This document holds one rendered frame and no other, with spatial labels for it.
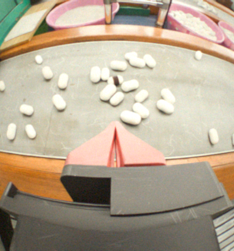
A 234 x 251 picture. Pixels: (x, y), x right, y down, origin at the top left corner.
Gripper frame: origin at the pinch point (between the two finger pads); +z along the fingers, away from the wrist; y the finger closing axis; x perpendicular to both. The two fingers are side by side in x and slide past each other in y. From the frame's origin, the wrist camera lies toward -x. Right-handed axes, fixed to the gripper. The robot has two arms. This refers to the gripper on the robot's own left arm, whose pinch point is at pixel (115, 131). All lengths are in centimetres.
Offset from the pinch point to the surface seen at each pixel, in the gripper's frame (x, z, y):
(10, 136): 7.2, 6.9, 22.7
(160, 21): -15.9, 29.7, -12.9
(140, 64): -3.3, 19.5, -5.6
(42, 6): -30, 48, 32
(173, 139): 8.4, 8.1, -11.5
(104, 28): -12.6, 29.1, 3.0
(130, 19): -20, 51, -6
